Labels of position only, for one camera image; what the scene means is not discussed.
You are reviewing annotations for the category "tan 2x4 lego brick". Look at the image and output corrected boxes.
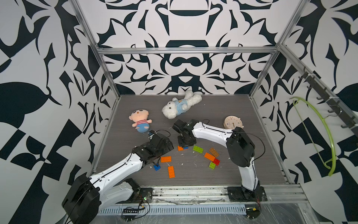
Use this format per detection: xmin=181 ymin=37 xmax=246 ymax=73
xmin=209 ymin=147 xmax=220 ymax=158

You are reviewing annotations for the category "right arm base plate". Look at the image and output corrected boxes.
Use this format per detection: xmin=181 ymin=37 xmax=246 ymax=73
xmin=227 ymin=186 xmax=268 ymax=202

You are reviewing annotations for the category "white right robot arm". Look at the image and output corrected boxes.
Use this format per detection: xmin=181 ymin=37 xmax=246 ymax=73
xmin=172 ymin=119 xmax=259 ymax=192

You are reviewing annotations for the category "pink round toy clock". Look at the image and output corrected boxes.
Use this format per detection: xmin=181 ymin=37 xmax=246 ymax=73
xmin=223 ymin=115 xmax=244 ymax=130

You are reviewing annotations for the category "white teddy bear blue shirt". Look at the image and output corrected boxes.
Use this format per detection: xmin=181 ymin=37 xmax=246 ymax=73
xmin=162 ymin=90 xmax=202 ymax=119

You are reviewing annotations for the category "white slotted cable duct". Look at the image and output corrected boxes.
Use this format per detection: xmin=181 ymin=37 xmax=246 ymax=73
xmin=98 ymin=204 xmax=246 ymax=216

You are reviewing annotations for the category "black wall hook rack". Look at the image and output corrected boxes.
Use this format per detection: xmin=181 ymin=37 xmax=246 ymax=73
xmin=299 ymin=66 xmax=358 ymax=136

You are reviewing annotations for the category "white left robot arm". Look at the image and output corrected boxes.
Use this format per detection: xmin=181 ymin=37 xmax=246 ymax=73
xmin=62 ymin=131 xmax=173 ymax=224

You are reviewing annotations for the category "orange 2x3 lego brick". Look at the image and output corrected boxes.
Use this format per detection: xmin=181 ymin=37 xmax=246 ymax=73
xmin=160 ymin=156 xmax=172 ymax=163

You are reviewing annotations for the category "lime green 2x2 lego brick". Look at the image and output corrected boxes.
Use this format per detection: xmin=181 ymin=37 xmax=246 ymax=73
xmin=209 ymin=162 xmax=216 ymax=169

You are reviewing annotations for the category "plush doll striped shirt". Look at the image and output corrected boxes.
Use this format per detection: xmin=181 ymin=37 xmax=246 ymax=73
xmin=129 ymin=109 xmax=153 ymax=133

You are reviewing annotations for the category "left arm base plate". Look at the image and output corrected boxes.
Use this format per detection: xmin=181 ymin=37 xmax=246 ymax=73
xmin=122 ymin=188 xmax=153 ymax=203

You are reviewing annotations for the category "red 2x2 lego brick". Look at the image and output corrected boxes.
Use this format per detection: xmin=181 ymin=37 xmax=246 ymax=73
xmin=213 ymin=159 xmax=220 ymax=166

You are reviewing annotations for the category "blue 2x2 lego brick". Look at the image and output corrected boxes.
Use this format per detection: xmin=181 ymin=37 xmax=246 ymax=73
xmin=153 ymin=165 xmax=161 ymax=171

